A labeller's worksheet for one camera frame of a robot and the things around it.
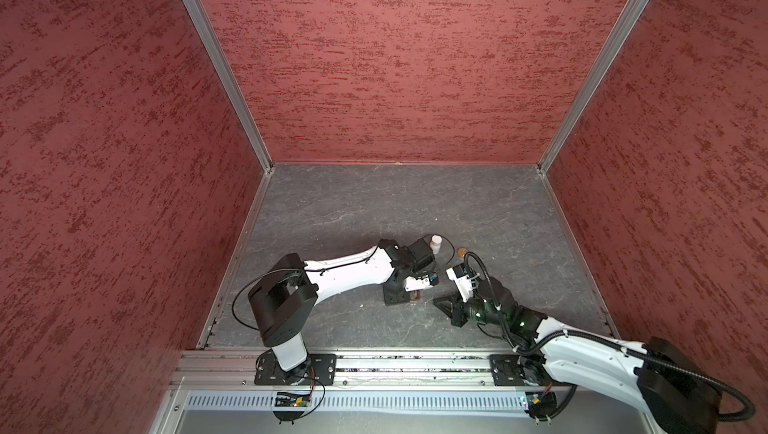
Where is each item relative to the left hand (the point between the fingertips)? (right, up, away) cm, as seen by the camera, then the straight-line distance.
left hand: (391, 293), depth 83 cm
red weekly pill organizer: (+7, -2, +3) cm, 8 cm away
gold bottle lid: (+23, +9, +12) cm, 28 cm away
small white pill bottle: (+14, +13, +8) cm, 21 cm away
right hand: (+12, -4, -3) cm, 13 cm away
